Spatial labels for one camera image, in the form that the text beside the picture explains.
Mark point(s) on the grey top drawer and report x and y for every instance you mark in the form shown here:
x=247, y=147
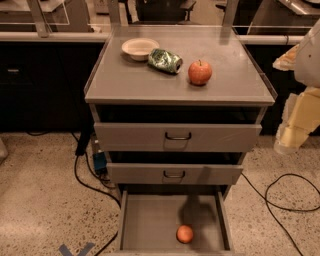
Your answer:
x=165, y=137

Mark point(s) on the grey drawer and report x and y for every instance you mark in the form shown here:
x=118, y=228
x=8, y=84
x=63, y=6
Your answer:
x=184, y=174
x=149, y=223
x=165, y=137

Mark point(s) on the crushed green soda can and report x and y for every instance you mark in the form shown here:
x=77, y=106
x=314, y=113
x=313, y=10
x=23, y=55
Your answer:
x=165, y=61

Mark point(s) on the blue power box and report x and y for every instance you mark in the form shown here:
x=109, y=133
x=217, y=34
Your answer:
x=100, y=163

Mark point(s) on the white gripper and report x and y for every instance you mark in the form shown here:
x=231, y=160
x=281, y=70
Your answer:
x=310, y=63

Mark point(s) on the orange fruit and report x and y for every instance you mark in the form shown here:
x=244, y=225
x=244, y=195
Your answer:
x=184, y=234

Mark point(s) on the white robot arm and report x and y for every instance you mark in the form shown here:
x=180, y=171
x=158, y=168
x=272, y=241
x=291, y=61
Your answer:
x=307, y=66

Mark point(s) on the grey middle drawer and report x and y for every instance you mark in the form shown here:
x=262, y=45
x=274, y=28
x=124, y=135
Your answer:
x=184, y=174

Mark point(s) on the grey drawer cabinet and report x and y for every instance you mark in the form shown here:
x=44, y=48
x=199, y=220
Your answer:
x=124, y=91

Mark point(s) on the white paper bowl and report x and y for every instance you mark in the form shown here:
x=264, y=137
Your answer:
x=139, y=48

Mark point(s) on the grey bottom drawer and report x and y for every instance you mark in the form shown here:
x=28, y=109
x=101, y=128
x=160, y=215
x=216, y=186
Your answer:
x=149, y=223

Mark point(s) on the red apple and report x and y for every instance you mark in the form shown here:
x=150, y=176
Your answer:
x=199, y=72

